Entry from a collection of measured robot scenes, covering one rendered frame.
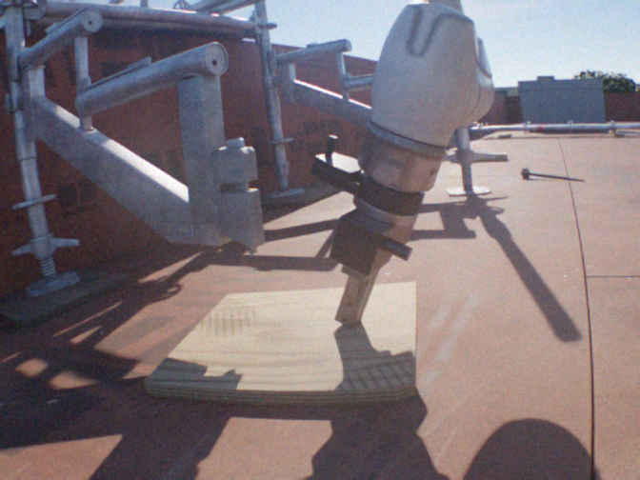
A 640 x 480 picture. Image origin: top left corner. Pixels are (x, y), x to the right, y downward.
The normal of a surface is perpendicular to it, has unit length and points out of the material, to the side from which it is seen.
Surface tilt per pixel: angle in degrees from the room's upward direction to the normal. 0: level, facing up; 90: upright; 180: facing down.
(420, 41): 82
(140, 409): 0
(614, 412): 0
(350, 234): 90
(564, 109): 90
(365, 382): 0
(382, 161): 90
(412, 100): 99
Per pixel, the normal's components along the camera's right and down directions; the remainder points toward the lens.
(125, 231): 0.87, 0.00
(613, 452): -0.14, -0.96
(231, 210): -0.36, 0.27
